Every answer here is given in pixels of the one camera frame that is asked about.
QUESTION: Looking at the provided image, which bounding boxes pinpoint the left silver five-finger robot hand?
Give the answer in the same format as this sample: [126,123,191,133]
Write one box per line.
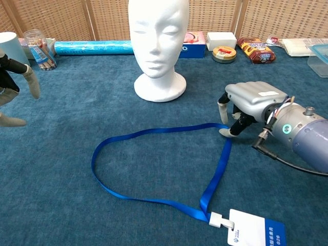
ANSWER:
[0,53,41,128]

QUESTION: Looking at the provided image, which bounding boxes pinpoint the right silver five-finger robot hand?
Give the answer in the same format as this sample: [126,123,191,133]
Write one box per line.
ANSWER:
[217,81,289,139]

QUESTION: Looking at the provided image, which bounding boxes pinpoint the blue lanyard with badge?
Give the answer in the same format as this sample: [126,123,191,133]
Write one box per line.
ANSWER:
[91,122,286,246]

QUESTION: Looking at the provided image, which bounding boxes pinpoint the pale blue cup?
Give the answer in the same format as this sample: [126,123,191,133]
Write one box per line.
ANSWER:
[0,32,31,68]

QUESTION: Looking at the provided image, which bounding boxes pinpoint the clear jar of biscuit sticks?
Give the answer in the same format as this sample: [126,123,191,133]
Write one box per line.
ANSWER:
[23,29,58,72]

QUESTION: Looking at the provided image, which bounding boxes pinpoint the brown cookie packet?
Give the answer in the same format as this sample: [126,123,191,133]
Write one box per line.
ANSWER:
[236,37,277,65]

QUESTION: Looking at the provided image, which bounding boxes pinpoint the round tin with yellow lid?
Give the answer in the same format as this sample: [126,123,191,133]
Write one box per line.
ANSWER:
[212,46,237,64]

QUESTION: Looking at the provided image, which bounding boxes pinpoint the small red and white packet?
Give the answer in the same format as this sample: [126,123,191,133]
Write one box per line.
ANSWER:
[265,36,285,47]

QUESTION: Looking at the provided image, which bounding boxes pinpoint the woven bamboo folding screen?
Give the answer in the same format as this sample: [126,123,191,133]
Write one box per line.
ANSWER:
[0,0,328,42]

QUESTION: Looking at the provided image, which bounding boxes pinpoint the small white box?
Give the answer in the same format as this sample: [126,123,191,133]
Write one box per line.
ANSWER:
[206,32,238,52]

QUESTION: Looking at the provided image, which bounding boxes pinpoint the clear bag of white goods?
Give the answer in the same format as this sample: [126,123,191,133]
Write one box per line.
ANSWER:
[281,38,328,57]

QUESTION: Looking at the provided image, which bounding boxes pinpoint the clear container with blue lid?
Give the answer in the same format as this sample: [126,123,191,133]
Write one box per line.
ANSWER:
[306,44,328,78]

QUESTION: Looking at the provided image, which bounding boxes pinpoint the blue and pink Oreo box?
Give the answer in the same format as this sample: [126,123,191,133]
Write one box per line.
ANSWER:
[178,31,207,59]

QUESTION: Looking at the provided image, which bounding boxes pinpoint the blue rolled tube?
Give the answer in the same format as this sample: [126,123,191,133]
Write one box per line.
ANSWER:
[54,40,135,57]

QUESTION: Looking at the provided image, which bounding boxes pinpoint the blue-green tablecloth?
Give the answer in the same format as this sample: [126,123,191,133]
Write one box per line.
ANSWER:
[0,46,328,246]

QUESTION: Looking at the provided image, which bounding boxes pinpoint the white foam mannequin head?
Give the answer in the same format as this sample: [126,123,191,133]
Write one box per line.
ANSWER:
[127,0,191,103]

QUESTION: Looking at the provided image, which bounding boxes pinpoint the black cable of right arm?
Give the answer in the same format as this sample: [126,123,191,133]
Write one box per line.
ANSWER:
[252,128,328,177]

